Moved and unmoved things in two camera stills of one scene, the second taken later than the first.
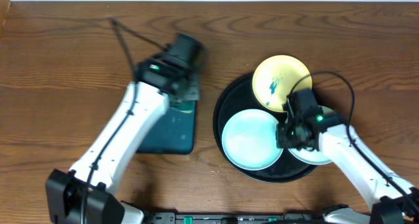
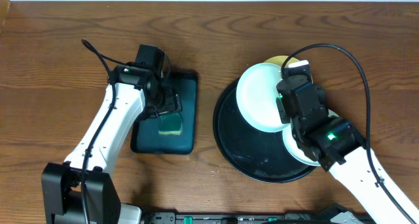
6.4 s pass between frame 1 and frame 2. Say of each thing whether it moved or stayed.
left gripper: moved
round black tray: stayed
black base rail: stayed
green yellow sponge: moved
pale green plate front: moved
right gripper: moved
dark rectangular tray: stayed
